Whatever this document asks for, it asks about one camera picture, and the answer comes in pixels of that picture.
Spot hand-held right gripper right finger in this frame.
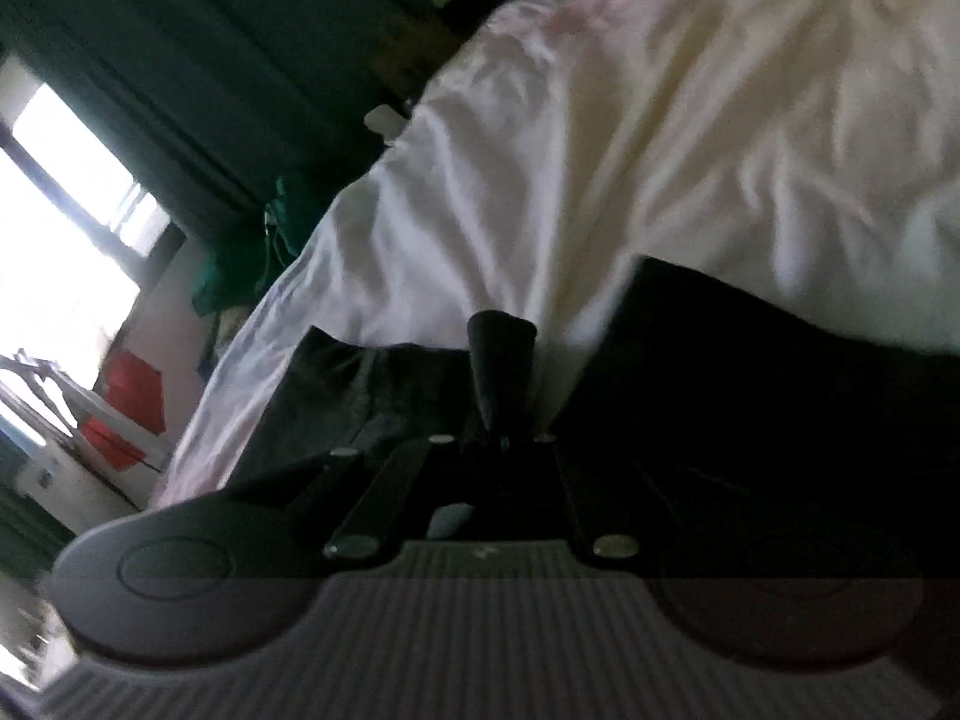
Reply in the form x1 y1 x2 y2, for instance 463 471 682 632
504 313 640 560

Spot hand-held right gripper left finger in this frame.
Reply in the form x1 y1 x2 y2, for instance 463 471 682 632
225 311 505 560

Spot black smooth garment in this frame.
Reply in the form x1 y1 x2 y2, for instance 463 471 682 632
229 255 960 586

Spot green clothes pile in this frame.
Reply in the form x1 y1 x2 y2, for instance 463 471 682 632
190 171 335 317

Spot pastel bed blanket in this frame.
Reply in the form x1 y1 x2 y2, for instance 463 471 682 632
150 0 960 511

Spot brown paper bag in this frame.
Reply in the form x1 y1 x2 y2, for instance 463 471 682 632
371 6 467 100

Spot red hexagonal cushion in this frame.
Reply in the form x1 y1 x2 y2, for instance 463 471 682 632
79 349 167 467

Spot white appliance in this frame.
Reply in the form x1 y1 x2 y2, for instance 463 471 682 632
16 436 155 520

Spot teal curtain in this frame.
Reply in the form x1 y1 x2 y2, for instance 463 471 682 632
0 484 76 582
0 0 451 241

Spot dark framed window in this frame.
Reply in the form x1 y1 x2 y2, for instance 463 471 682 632
0 52 187 398

